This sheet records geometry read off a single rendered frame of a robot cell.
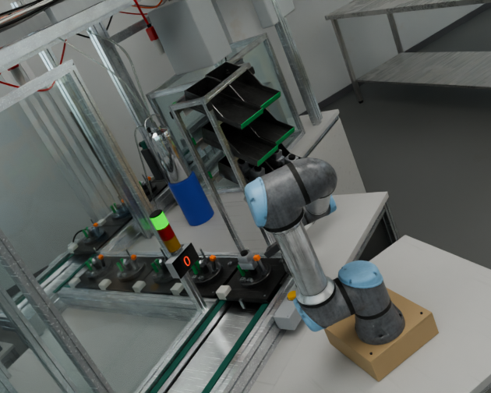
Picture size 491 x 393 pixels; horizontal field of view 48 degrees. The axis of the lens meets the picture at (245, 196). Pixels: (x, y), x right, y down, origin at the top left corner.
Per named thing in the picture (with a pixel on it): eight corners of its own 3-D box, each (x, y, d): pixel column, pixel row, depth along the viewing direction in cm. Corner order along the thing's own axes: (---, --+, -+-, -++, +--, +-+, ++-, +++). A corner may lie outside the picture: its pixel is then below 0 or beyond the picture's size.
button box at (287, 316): (319, 290, 205) (313, 277, 202) (294, 331, 191) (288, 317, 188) (303, 289, 209) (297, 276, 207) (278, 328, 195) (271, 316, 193)
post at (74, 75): (207, 307, 213) (76, 68, 173) (203, 313, 211) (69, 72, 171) (202, 306, 215) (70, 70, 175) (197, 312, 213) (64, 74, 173)
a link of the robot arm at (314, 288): (359, 322, 161) (300, 174, 133) (313, 344, 161) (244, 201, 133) (344, 296, 172) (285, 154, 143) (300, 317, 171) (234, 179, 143)
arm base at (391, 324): (415, 318, 167) (406, 293, 163) (384, 352, 160) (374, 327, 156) (376, 304, 179) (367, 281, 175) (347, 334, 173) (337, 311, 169)
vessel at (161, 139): (197, 169, 300) (167, 107, 285) (182, 183, 291) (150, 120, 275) (179, 171, 309) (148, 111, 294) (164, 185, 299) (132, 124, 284)
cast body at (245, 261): (259, 262, 214) (252, 248, 211) (254, 270, 211) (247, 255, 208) (242, 262, 219) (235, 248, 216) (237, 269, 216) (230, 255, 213)
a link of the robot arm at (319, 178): (329, 137, 137) (323, 187, 184) (289, 156, 137) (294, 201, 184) (351, 177, 134) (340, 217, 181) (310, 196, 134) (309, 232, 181)
